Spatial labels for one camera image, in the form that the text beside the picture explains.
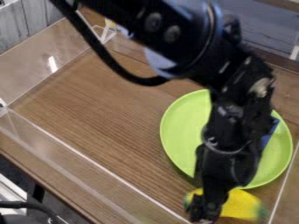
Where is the yellow toy banana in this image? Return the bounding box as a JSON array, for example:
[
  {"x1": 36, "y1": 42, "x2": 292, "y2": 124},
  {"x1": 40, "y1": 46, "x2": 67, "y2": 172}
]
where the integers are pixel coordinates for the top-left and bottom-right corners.
[{"x1": 183, "y1": 188, "x2": 267, "y2": 224}]

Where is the green plate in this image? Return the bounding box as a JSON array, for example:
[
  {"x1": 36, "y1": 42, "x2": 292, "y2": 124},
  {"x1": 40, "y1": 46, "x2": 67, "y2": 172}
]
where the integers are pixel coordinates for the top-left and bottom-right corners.
[{"x1": 160, "y1": 89, "x2": 294, "y2": 189}]

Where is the black floor cable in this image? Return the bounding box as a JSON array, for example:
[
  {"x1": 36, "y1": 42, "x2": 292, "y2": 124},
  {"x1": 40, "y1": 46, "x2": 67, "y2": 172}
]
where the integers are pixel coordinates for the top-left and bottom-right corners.
[{"x1": 0, "y1": 200, "x2": 60, "y2": 224}]

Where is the blue star-shaped block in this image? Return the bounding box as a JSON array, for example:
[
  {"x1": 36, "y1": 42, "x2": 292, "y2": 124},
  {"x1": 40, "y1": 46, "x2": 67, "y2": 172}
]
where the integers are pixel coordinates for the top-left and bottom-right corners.
[{"x1": 262, "y1": 116, "x2": 280, "y2": 149}]

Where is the clear acrylic corner bracket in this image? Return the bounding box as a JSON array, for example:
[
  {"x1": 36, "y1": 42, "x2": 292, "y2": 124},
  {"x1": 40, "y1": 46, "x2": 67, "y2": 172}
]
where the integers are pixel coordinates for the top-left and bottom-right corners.
[{"x1": 76, "y1": 10, "x2": 117, "y2": 45}]

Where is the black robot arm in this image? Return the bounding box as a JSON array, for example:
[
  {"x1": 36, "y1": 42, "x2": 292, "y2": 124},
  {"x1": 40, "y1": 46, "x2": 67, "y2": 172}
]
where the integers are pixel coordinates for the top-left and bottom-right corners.
[{"x1": 51, "y1": 0, "x2": 276, "y2": 224}]

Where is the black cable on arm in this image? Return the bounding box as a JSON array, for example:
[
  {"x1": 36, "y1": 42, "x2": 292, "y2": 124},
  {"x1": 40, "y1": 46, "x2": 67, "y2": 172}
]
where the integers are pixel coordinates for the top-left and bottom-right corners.
[{"x1": 48, "y1": 0, "x2": 173, "y2": 88}]

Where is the clear acrylic front wall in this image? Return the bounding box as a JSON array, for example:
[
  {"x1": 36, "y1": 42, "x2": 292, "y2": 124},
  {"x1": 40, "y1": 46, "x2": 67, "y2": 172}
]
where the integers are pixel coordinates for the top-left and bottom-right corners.
[{"x1": 0, "y1": 100, "x2": 191, "y2": 224}]

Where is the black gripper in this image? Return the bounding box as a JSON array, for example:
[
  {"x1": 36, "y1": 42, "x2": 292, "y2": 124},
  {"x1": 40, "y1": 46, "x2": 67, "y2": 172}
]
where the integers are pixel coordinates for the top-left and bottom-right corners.
[{"x1": 188, "y1": 139, "x2": 262, "y2": 223}]

